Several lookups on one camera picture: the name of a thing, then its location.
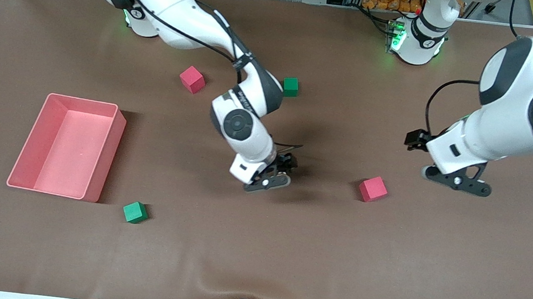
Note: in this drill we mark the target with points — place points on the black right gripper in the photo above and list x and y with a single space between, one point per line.
287 162

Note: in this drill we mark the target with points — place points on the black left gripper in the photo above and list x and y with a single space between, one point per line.
416 139

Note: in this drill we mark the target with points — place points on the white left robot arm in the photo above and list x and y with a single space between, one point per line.
510 127

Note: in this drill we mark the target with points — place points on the pink cube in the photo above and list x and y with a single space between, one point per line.
192 79
373 188

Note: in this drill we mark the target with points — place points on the green cube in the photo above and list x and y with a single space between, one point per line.
135 212
291 86

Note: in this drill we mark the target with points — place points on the brown table mat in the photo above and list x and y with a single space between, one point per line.
255 248

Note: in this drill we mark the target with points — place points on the pink plastic tray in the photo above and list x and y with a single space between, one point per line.
70 157

